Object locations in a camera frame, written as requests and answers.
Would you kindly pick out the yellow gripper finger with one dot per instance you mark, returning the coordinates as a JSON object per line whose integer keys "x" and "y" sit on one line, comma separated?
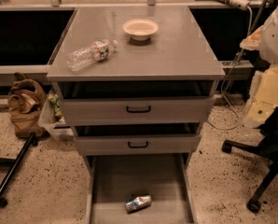
{"x": 252, "y": 42}

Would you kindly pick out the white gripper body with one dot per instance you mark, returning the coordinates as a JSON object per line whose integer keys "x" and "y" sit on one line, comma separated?
{"x": 275, "y": 37}

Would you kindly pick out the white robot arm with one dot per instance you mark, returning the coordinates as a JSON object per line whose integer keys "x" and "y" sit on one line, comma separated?
{"x": 269, "y": 39}

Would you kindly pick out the grey top drawer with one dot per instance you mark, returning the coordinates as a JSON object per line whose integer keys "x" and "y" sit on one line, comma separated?
{"x": 86, "y": 103}

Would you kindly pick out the grey drawer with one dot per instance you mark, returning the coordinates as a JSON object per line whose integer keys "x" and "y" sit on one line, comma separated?
{"x": 117, "y": 179}
{"x": 137, "y": 139}
{"x": 86, "y": 103}

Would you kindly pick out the grey middle drawer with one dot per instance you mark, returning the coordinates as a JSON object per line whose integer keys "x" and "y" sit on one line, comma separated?
{"x": 137, "y": 139}

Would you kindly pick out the grey drawer cabinet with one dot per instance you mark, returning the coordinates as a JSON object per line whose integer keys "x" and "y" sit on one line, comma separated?
{"x": 176, "y": 61}

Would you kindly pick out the grey bottom drawer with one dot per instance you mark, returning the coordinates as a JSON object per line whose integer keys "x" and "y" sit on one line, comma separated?
{"x": 117, "y": 179}

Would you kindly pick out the black office chair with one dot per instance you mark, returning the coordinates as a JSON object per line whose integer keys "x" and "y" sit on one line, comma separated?
{"x": 266, "y": 148}

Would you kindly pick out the white paper bowl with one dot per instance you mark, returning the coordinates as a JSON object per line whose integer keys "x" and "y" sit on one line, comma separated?
{"x": 140, "y": 29}

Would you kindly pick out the clear plastic water bottle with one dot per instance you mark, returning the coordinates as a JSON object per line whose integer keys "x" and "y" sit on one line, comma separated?
{"x": 95, "y": 52}

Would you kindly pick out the green snack packet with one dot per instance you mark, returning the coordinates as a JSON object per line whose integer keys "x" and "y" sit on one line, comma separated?
{"x": 54, "y": 100}

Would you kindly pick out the clear plastic bin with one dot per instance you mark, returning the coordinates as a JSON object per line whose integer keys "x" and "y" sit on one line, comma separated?
{"x": 57, "y": 128}

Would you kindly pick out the brown fabric bag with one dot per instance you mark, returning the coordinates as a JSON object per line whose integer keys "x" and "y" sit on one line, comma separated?
{"x": 25, "y": 101}

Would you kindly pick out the black caster leg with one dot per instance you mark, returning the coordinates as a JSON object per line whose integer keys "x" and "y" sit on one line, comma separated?
{"x": 13, "y": 165}

